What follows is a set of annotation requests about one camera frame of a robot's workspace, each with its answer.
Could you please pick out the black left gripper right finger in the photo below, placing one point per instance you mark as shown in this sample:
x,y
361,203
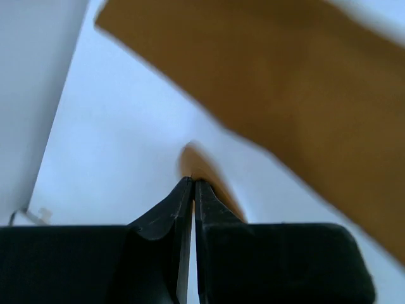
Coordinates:
x,y
275,263

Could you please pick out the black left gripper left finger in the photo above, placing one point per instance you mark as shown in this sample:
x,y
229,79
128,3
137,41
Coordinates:
x,y
146,261

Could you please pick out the brown trousers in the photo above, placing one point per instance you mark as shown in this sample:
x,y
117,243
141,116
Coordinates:
x,y
301,79

